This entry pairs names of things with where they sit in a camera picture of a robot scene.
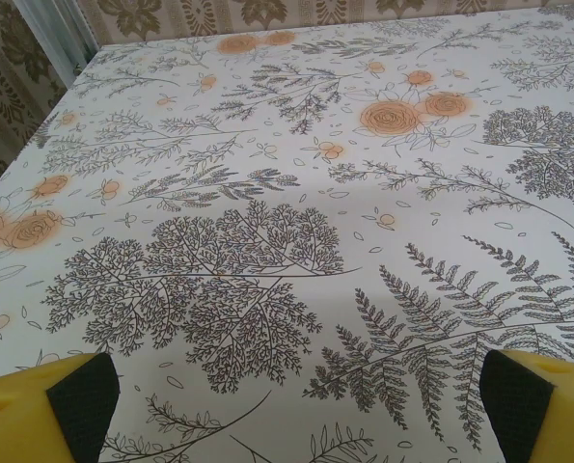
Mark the aluminium frame post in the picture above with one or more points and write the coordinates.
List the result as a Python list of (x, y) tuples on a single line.
[(60, 34)]

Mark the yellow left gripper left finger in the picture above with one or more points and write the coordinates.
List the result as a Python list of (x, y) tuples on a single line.
[(21, 410)]

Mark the floral white tablecloth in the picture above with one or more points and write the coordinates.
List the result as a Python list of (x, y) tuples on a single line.
[(286, 193)]

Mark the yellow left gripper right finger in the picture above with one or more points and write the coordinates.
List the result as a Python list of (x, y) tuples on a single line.
[(547, 410)]

